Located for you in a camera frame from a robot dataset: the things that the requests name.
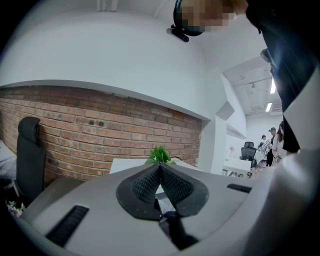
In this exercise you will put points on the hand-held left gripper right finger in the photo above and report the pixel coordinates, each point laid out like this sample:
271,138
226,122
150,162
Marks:
187,195

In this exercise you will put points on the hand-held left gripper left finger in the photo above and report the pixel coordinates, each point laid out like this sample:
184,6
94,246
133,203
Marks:
140,195

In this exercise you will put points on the green leafy plant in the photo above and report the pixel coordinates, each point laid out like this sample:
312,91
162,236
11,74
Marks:
160,155

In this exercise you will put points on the white desk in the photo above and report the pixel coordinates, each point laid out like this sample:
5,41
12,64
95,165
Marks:
236,166

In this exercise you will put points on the pink flower vase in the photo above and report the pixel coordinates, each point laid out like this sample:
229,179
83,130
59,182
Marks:
232,152

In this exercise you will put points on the black office chair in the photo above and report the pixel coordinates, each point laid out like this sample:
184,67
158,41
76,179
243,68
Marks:
248,152
31,155

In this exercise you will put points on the ceiling light strip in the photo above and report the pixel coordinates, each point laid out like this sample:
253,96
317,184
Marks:
268,107
273,85

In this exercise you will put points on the white flower bouquet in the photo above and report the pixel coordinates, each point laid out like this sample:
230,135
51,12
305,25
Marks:
15,208

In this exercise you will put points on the white checked cloth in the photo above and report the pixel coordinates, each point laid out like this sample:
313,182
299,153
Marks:
7,160

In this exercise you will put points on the person's face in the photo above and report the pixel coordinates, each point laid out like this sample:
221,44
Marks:
207,15

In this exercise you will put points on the person's black striped shirt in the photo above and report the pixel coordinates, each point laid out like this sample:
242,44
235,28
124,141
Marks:
287,37

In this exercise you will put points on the black wall socket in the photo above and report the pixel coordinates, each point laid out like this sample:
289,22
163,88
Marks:
92,122
101,123

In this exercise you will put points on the black head-mounted camera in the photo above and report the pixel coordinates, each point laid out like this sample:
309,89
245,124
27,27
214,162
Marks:
178,32

